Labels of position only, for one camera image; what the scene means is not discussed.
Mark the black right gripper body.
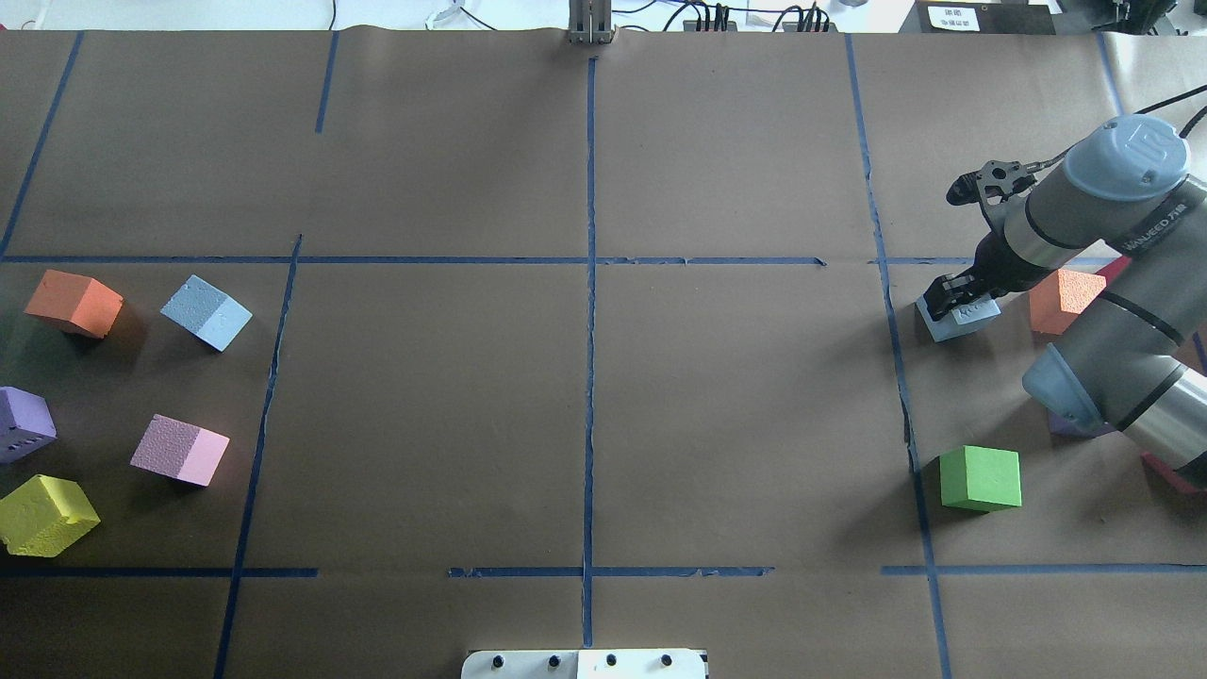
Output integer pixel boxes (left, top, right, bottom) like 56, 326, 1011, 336
947, 160, 1038, 295

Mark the light blue foam block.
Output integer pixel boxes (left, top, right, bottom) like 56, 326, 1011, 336
917, 295, 1001, 343
161, 274, 253, 352

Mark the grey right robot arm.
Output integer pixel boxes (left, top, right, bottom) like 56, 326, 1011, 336
919, 113, 1206, 488

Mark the orange foam block right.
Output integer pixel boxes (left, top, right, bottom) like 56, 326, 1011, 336
1027, 268, 1107, 336

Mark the orange foam block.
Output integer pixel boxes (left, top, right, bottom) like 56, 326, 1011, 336
25, 268, 124, 340
1027, 268, 1107, 336

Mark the red foam block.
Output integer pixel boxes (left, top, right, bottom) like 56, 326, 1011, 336
1095, 257, 1133, 283

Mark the purple foam block right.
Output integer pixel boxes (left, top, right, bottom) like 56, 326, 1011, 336
1048, 411, 1116, 439

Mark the purple foam block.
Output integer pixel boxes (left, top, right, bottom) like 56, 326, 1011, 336
1, 386, 58, 464
1048, 411, 1116, 439

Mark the green foam block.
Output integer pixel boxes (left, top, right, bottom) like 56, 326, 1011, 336
938, 444, 1024, 513

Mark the black box with label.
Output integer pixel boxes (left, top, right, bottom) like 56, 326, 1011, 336
898, 1, 1056, 35

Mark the black power strip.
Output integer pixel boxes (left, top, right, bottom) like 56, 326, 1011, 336
683, 2, 839, 34

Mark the orange foam block left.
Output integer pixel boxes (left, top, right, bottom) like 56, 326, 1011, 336
25, 268, 124, 340

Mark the yellow foam block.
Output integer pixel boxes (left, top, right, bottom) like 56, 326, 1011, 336
1, 474, 103, 558

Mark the purple foam block left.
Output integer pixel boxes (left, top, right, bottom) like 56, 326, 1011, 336
1, 386, 58, 464

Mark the metal mounting post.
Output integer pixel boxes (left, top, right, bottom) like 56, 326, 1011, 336
568, 0, 616, 43

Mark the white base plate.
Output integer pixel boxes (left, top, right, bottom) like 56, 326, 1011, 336
460, 648, 710, 678

